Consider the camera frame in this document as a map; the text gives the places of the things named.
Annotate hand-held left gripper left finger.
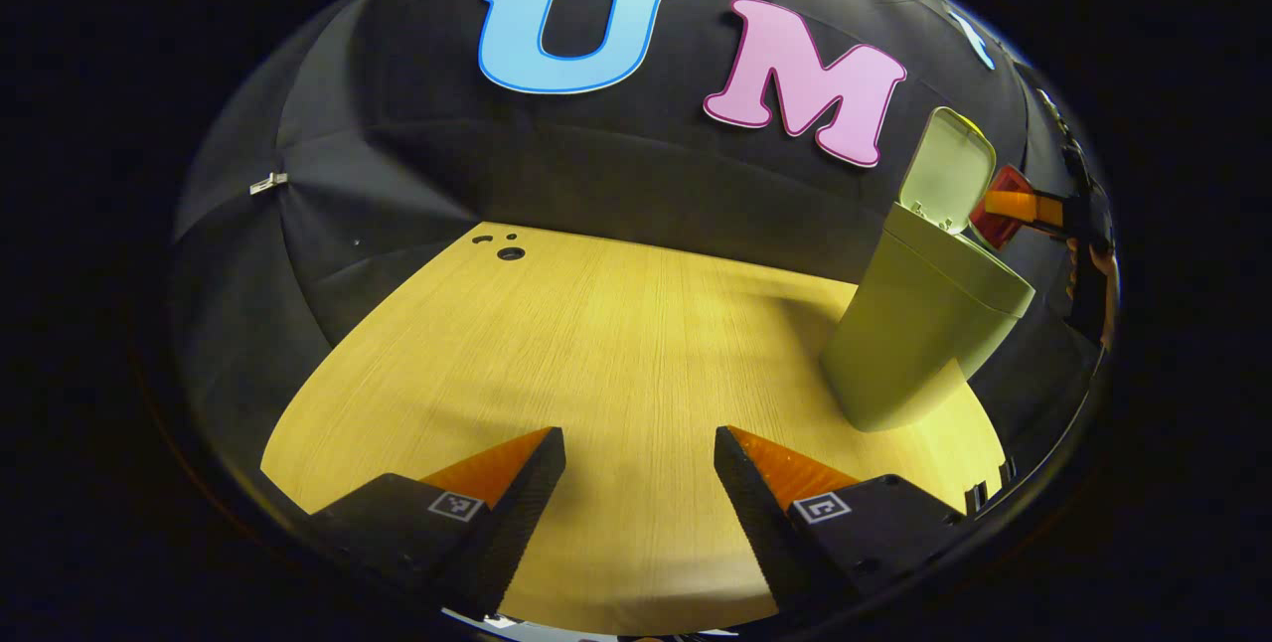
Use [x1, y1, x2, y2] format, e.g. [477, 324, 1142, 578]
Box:
[308, 426, 567, 621]

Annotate black backdrop cloth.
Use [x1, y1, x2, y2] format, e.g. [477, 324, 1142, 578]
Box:
[169, 0, 1119, 524]

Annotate wooden desktop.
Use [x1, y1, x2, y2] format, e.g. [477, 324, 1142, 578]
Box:
[260, 221, 1007, 638]

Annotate red pop can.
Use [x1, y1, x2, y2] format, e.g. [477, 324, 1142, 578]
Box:
[969, 163, 1034, 250]

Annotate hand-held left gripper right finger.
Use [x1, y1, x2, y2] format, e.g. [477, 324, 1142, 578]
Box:
[714, 425, 970, 623]

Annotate pale green desktop garbage bin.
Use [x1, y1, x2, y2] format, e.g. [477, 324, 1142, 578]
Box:
[820, 106, 1036, 432]

